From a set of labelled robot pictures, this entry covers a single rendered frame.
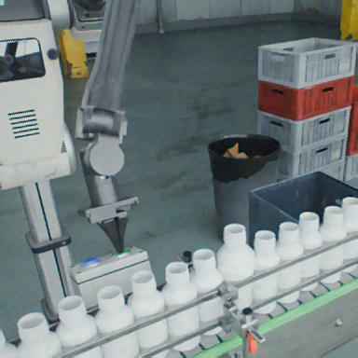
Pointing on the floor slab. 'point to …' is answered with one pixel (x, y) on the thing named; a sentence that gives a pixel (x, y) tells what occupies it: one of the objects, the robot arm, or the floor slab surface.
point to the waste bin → (240, 175)
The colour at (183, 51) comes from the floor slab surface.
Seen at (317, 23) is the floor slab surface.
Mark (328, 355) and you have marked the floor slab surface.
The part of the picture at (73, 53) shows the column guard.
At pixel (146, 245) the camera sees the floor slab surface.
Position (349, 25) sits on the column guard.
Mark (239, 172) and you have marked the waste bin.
